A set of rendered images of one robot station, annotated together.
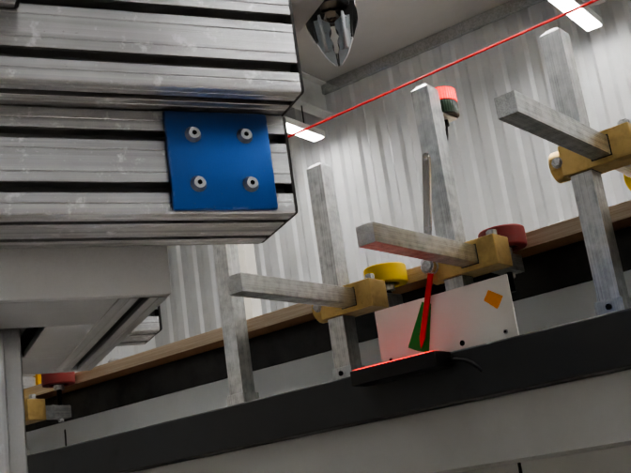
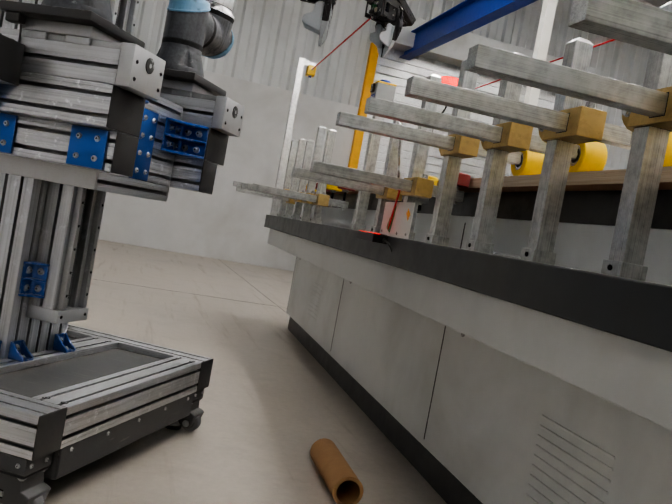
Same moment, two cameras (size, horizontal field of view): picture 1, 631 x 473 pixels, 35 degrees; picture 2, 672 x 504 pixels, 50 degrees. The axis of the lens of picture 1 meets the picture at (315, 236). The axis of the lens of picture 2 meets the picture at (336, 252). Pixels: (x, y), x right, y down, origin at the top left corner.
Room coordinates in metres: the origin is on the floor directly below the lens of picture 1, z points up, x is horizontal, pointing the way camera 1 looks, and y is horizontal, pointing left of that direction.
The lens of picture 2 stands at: (-0.08, -1.35, 0.70)
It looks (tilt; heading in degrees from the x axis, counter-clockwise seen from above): 2 degrees down; 39
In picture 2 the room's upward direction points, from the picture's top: 11 degrees clockwise
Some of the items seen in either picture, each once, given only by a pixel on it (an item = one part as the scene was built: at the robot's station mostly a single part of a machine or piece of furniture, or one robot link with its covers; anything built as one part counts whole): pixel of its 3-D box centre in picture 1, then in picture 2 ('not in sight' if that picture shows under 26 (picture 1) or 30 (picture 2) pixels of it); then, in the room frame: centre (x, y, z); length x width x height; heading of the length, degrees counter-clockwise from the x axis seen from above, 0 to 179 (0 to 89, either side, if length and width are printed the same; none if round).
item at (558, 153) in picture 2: not in sight; (554, 171); (1.16, -0.82, 0.87); 0.04 x 0.04 x 0.48; 52
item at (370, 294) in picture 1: (348, 301); (388, 191); (1.75, -0.04, 0.84); 0.14 x 0.06 x 0.05; 52
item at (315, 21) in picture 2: not in sight; (315, 21); (1.07, -0.25, 1.13); 0.06 x 0.03 x 0.09; 128
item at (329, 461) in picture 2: not in sight; (334, 470); (1.51, -0.21, 0.04); 0.30 x 0.08 x 0.08; 52
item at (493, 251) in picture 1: (468, 260); (417, 188); (1.60, -0.24, 0.85); 0.14 x 0.06 x 0.05; 52
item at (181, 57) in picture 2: not in sight; (179, 60); (1.20, 0.38, 1.09); 0.15 x 0.15 x 0.10
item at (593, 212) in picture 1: (584, 172); (453, 155); (1.46, -0.42, 0.93); 0.04 x 0.04 x 0.48; 52
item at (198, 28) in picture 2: not in sight; (188, 20); (1.21, 0.38, 1.21); 0.13 x 0.12 x 0.14; 22
